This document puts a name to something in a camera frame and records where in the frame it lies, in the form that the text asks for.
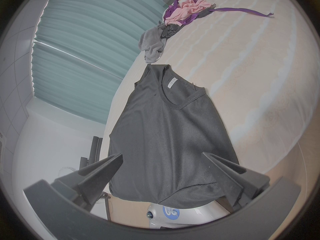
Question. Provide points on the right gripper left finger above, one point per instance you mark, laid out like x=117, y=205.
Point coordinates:
x=100, y=179

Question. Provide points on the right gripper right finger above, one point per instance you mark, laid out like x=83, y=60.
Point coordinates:
x=227, y=177

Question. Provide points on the black T-shirt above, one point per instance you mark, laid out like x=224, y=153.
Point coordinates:
x=170, y=134

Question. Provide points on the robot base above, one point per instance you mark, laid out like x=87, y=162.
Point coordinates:
x=205, y=211

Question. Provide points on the bed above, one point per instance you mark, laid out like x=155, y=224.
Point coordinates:
x=250, y=84

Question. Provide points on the pile of clothes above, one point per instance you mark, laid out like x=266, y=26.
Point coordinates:
x=190, y=9

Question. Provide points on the blue-green curtain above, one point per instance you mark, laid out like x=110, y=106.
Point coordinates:
x=75, y=84
x=100, y=21

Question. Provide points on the grey garment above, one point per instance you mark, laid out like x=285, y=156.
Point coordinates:
x=151, y=41

